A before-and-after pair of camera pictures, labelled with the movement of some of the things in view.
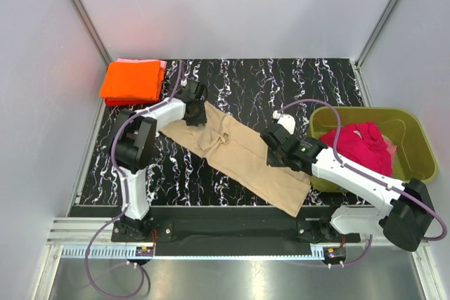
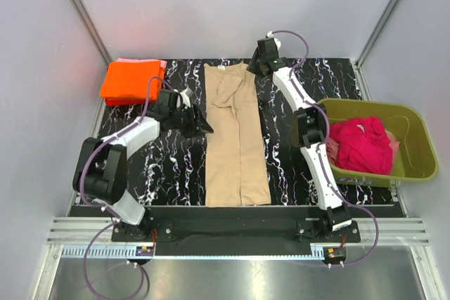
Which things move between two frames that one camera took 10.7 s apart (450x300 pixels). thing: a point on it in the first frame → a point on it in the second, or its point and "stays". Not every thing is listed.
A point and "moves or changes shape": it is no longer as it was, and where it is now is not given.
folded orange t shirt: x=133 y=80 stays
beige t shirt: x=238 y=156 moves or changes shape
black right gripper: x=275 y=147 → x=259 y=65
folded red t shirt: x=116 y=102 stays
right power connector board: x=335 y=253 stays
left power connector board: x=144 y=251 stays
